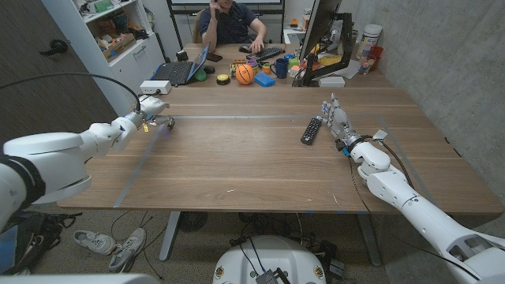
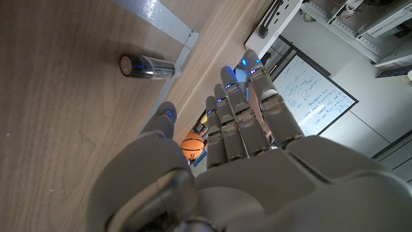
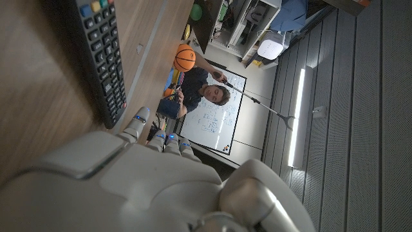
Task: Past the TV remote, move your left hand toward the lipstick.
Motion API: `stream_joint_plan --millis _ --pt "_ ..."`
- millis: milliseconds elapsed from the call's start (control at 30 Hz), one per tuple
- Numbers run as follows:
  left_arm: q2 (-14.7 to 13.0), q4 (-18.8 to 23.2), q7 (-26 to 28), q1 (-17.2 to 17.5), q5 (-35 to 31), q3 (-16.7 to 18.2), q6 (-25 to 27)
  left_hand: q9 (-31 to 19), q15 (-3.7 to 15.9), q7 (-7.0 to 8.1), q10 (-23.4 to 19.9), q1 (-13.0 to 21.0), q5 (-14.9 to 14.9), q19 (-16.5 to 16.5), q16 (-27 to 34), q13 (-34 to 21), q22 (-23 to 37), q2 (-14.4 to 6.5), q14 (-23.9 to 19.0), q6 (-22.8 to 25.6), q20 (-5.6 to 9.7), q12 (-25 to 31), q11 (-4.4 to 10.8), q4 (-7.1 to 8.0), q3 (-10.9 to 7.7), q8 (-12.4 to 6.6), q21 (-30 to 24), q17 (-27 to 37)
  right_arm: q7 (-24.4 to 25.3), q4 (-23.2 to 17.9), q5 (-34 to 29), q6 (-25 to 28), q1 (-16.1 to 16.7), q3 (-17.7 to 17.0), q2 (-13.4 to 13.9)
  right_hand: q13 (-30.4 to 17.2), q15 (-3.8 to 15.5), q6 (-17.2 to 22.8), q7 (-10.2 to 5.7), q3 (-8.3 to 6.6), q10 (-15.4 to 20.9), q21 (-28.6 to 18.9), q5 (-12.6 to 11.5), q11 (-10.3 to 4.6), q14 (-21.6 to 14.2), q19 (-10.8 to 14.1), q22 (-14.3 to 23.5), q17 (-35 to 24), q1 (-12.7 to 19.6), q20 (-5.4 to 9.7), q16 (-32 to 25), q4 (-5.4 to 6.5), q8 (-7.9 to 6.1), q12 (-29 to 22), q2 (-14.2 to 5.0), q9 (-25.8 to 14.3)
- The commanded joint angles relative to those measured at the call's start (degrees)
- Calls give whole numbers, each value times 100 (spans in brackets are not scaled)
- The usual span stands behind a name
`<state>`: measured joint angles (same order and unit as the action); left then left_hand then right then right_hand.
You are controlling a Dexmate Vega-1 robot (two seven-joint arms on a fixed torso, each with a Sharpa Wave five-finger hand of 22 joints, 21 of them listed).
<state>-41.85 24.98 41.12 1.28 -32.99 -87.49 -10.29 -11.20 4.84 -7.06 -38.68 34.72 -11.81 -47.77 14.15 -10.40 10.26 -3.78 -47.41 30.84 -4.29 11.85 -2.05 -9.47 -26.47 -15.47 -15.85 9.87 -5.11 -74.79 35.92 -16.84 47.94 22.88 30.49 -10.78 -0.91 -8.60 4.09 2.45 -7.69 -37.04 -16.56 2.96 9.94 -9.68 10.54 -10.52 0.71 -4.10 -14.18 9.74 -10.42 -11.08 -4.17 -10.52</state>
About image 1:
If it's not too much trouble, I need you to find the black round fan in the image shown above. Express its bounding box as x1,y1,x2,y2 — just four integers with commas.
177,211,209,233

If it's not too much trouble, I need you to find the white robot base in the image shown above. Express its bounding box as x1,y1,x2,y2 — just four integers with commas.
211,235,327,284

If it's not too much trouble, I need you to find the white rectangular device box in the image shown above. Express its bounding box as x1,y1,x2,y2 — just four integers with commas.
139,80,173,95

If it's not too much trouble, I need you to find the red plastic cup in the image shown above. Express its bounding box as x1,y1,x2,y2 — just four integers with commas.
368,45,384,72

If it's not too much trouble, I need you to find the white flat box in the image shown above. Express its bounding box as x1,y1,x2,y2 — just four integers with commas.
317,76,346,88

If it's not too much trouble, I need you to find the black door handle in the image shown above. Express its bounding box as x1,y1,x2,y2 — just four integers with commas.
39,38,69,56

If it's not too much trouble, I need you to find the black computer keyboard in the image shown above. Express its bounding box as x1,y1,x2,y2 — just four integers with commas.
246,46,286,62

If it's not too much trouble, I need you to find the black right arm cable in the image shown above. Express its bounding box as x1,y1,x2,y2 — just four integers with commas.
366,136,415,190

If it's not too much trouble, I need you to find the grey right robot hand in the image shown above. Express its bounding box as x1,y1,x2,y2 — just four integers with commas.
316,92,364,153

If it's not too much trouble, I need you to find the white sneaker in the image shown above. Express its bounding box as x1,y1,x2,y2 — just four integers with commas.
108,227,147,274
73,230,118,256

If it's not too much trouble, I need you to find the black TV remote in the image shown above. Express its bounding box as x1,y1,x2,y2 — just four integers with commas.
300,118,323,146

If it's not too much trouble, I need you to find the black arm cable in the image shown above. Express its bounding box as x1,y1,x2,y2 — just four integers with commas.
366,136,415,190
0,72,142,114

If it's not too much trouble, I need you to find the white shelf cabinet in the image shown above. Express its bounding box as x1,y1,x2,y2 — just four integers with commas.
41,0,166,118

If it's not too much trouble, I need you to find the small printed plastic cup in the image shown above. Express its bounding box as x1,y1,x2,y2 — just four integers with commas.
357,54,374,76

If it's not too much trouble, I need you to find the white printed canister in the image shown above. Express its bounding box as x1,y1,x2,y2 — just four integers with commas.
356,24,383,60

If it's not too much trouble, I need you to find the grey table leg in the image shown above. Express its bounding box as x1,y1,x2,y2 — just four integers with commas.
357,213,383,267
159,211,181,262

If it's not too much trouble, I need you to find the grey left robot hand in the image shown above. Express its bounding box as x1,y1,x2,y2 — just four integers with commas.
136,95,177,131

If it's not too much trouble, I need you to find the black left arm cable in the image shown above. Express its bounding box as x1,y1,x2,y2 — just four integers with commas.
0,72,142,114

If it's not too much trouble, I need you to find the blue rectangular box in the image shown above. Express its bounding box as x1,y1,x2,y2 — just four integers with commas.
253,73,277,88

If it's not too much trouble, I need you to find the black bag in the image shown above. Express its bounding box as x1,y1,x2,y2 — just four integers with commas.
0,211,82,276

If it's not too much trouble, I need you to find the black monitor stand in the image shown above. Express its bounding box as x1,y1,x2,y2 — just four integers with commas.
301,11,354,88

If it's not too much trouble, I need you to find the dark blue mug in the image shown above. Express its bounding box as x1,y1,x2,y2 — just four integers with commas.
270,58,290,80

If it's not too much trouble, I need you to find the black computer monitor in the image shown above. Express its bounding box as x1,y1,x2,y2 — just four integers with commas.
298,0,342,62

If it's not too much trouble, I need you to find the brown cardboard box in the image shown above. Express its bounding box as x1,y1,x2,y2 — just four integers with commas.
101,32,137,63

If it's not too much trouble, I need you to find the yellow paper pad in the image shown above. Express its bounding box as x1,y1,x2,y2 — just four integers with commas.
317,54,342,67

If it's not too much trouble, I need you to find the orange mini basketball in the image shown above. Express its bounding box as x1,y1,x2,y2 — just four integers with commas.
235,63,255,86

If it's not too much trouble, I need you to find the dark open laptop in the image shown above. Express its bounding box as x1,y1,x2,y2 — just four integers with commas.
151,43,210,87

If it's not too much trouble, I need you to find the person in dark shirt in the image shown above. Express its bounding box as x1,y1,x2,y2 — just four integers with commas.
196,0,268,54

